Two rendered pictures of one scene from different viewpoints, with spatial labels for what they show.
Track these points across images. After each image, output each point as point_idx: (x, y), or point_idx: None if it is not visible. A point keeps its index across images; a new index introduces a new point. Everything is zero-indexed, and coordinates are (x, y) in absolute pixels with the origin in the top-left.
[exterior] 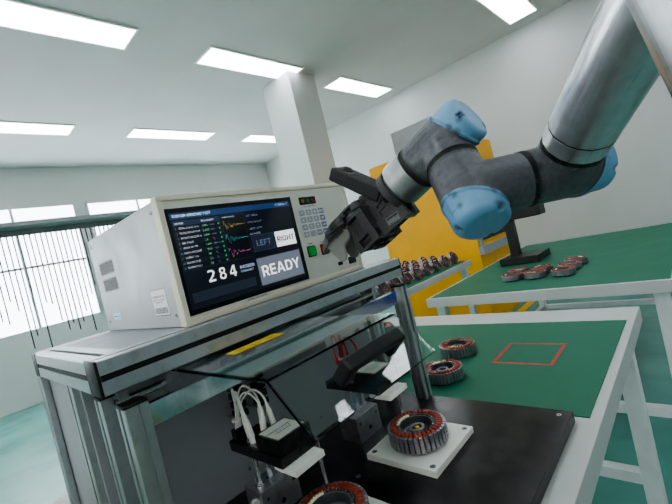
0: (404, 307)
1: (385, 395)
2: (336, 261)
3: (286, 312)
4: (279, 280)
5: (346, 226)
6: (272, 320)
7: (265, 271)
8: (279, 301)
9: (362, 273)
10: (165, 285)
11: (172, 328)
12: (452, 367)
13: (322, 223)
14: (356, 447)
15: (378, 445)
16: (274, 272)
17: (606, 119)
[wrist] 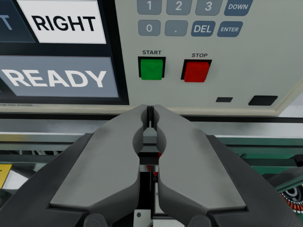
0: (286, 181)
1: (153, 226)
2: (214, 95)
3: (47, 145)
4: (55, 96)
5: (159, 184)
6: (21, 146)
7: (16, 79)
8: (29, 135)
9: (246, 140)
10: None
11: None
12: (296, 203)
13: (231, 3)
14: (145, 189)
15: (147, 212)
16: (40, 84)
17: None
